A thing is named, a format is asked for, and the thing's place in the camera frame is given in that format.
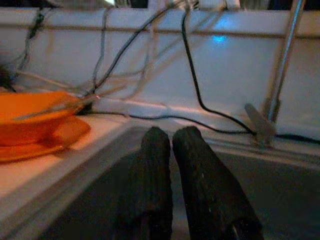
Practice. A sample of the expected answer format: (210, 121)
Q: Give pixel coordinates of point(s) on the orange plastic plate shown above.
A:
(72, 132)

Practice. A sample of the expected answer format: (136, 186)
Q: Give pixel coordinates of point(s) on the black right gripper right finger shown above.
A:
(212, 200)

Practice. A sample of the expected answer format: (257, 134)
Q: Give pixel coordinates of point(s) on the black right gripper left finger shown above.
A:
(147, 190)

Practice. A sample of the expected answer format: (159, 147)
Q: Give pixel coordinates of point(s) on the stainless steel sink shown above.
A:
(275, 195)

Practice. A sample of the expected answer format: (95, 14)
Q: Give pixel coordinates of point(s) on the brown wooden chopstick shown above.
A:
(50, 109)

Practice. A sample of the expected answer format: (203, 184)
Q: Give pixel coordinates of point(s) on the silver sink faucet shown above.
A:
(285, 62)

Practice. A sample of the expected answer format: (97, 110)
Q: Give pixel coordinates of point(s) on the orange plastic bowl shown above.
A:
(30, 125)

